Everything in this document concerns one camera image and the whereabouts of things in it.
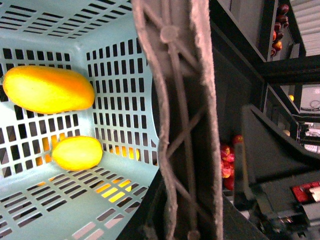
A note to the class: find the yellow lemon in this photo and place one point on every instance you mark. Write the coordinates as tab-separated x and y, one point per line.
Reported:
77	153

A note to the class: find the pile of red apples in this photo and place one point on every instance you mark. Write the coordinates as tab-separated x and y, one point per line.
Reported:
228	158

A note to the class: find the large yellow mango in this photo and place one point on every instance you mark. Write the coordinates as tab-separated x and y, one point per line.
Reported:
48	90

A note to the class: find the grey padded left gripper finger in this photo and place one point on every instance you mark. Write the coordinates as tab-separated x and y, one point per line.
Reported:
176	38

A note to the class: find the light blue plastic basket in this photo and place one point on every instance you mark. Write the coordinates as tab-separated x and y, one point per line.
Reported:
38	199

